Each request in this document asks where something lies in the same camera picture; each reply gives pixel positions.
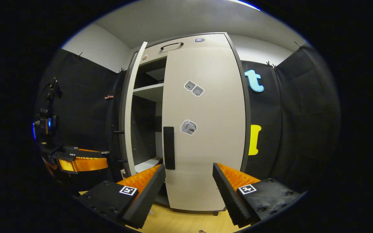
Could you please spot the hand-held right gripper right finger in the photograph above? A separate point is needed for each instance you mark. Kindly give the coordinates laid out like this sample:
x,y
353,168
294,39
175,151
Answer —
x,y
230,197

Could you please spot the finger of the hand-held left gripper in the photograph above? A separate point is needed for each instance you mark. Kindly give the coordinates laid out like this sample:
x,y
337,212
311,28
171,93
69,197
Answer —
x,y
86,153
86,164

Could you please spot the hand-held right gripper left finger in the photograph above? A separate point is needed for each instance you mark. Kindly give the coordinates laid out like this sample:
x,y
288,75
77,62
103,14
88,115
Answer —
x,y
147,197

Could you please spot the white shoe cabinet door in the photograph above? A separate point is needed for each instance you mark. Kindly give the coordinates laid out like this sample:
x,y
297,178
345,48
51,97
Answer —
x,y
212,145
129,113

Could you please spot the white and grey shoe cabinet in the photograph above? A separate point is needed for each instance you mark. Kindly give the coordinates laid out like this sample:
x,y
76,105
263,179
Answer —
x,y
142,129

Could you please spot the white cabinet shelf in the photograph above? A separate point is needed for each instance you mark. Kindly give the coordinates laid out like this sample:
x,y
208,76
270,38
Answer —
x,y
151,92

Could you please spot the white cabinet drawer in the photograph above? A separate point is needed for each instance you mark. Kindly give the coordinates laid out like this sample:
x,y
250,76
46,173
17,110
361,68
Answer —
x,y
206,45

